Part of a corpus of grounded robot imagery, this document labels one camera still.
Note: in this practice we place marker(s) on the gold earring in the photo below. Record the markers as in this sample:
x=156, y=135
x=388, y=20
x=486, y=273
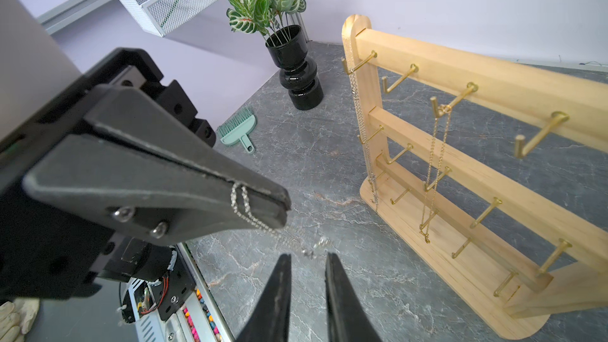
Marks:
x=434, y=173

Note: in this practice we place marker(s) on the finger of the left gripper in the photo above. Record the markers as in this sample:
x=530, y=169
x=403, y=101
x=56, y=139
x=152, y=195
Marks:
x=130, y=116

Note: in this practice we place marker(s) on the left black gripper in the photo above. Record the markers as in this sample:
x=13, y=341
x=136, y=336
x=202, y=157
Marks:
x=62, y=194

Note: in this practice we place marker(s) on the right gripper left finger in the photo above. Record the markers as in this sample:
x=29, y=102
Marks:
x=270, y=319

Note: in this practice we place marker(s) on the teal dustpan brush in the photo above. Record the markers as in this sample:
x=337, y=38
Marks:
x=237, y=129

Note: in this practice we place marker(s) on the wooden jewelry display stand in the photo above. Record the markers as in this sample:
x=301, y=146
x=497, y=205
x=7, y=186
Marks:
x=512, y=294

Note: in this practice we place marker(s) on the black plant pot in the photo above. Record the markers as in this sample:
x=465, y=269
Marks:
x=298, y=71

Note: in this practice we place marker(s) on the green artificial potted plant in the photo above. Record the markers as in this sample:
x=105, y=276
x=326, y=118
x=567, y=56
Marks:
x=266, y=17

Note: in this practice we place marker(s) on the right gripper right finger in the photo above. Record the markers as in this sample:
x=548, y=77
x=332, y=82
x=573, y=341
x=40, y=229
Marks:
x=346, y=319

